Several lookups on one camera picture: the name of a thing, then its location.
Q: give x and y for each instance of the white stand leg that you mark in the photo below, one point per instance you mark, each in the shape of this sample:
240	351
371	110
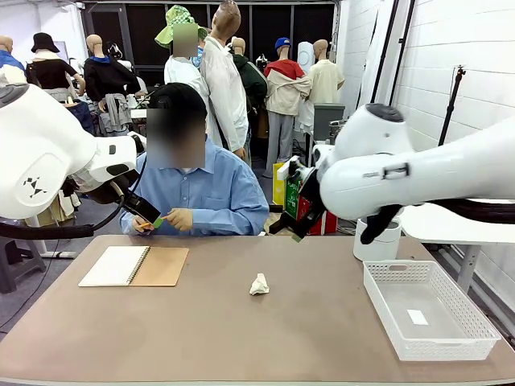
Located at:
36	237

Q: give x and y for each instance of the white perforated plastic basket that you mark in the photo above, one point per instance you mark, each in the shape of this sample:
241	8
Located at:
422	305

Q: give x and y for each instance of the person's left forearm blue sleeve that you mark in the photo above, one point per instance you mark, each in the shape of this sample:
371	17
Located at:
217	224

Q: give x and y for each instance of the white oval device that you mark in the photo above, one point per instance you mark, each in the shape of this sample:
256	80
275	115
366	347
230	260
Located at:
306	58

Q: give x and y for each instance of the white robot mounting table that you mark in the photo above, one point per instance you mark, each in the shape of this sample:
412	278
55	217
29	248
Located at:
442	229

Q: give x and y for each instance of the mannequin in red beige jacket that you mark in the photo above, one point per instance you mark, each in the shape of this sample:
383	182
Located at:
285	92

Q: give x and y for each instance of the mannequin in black hoodie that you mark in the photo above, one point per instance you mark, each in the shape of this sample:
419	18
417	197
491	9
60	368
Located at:
104	80

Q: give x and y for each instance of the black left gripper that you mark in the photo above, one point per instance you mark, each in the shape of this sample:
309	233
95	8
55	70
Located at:
112	192

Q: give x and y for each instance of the black chair base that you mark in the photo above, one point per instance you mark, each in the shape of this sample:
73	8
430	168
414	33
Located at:
277	225

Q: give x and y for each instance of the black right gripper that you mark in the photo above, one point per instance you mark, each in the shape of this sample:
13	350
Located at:
316	193

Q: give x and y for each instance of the mannequin in blue shirt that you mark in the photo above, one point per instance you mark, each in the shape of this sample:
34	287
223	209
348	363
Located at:
8	60

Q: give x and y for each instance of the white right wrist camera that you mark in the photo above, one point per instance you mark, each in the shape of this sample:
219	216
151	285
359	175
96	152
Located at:
283	171

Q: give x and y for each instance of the green checked bucket hat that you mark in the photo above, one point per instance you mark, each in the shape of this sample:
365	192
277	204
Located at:
177	16

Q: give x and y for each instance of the yellow recycling bin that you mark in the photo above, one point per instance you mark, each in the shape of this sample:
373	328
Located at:
278	193

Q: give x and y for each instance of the green recycling bin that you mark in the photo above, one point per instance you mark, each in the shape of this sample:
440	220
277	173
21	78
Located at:
293	201

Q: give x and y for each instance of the black bucket hat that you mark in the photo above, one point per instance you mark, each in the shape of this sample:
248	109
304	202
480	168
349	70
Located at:
44	42

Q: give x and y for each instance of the blue baseball cap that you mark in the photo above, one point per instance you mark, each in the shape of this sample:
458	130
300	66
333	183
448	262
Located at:
282	42

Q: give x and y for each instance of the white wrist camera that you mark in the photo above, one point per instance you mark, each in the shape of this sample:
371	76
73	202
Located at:
136	137
283	171

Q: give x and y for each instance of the mannequin in dark green jacket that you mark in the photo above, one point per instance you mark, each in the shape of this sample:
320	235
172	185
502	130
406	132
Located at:
253	84

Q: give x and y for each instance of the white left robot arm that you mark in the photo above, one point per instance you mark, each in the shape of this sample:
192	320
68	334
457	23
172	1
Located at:
40	132

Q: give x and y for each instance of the dark grey plastic stool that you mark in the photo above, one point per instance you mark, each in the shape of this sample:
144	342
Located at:
12	257

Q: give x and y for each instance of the red recycling bin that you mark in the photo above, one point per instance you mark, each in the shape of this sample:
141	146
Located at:
328	227

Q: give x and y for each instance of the mannequin in cream shirt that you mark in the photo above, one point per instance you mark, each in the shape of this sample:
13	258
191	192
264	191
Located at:
326	80

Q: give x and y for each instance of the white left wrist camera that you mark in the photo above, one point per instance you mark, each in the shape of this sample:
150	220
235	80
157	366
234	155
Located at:
136	137

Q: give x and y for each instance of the grey metal cabinet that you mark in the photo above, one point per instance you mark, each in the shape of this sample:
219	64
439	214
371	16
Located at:
324	120

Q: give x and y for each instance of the black baseball cap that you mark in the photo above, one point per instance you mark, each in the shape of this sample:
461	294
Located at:
177	96

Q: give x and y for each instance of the person's torso blue shirt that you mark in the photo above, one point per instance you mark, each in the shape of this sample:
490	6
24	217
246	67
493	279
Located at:
209	189

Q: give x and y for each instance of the spiral notebook brown cover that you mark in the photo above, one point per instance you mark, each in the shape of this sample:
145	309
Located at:
161	267

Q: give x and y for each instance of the black tripod stand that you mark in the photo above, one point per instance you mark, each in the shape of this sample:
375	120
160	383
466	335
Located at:
452	100

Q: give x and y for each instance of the white cylindrical trash can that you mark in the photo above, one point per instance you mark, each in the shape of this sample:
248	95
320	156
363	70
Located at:
378	249

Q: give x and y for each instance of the mannequin in black top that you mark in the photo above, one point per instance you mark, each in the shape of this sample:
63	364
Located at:
52	74

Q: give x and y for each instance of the small white rectangular label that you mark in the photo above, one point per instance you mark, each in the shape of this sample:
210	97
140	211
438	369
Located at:
417	317

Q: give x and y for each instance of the tall brown-haired mannequin white shirt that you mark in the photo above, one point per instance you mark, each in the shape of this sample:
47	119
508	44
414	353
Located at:
225	88

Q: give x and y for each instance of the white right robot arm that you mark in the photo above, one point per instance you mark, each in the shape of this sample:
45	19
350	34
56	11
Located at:
362	189

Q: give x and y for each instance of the white paper ball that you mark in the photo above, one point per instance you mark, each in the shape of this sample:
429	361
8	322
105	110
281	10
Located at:
258	284

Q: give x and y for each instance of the person's left hand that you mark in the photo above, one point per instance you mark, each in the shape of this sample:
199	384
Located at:
183	219

